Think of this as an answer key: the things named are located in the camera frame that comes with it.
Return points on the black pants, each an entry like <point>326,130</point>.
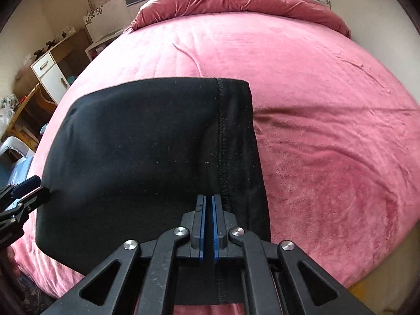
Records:
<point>131,144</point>

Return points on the pink bed blanket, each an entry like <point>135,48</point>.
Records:
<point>311,105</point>

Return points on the white drawer cabinet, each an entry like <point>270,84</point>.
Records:
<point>52,78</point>

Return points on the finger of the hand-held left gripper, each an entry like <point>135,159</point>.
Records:
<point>34,198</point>
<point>26,185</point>

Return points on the teal bowl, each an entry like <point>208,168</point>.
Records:
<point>43,128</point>

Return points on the wooden open shelf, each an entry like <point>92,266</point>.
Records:
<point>29,105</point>

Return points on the dark patterned rug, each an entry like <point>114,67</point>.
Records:
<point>29,288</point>

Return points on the white plastic chair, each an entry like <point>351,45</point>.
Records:
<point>13,142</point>

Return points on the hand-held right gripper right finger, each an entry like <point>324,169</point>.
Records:
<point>216,229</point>

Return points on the white plastic bag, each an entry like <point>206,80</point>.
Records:
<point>6,111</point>

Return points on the white low shelf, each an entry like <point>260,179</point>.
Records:
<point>98,44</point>

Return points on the wooden desk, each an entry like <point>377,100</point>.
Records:
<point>77,44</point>

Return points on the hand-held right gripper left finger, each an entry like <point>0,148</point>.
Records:
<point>200,229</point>

